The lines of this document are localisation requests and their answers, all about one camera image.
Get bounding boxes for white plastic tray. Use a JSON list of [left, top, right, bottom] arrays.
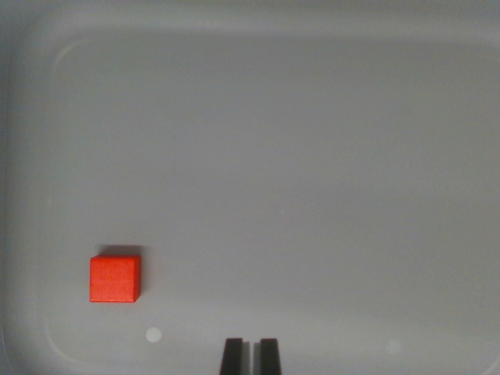
[[0, 0, 500, 375]]

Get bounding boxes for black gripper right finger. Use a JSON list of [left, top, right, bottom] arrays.
[[253, 337, 283, 375]]

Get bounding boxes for red cube block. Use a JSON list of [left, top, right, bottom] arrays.
[[88, 255, 142, 304]]

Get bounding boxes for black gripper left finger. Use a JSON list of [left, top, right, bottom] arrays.
[[220, 337, 252, 375]]

